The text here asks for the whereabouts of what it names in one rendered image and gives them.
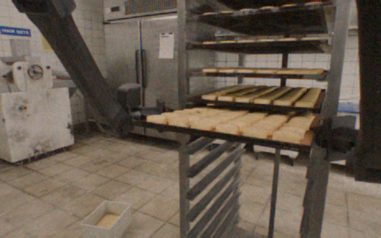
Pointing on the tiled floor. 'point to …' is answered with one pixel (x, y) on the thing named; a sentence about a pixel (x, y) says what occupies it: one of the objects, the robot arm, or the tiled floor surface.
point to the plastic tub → (107, 221)
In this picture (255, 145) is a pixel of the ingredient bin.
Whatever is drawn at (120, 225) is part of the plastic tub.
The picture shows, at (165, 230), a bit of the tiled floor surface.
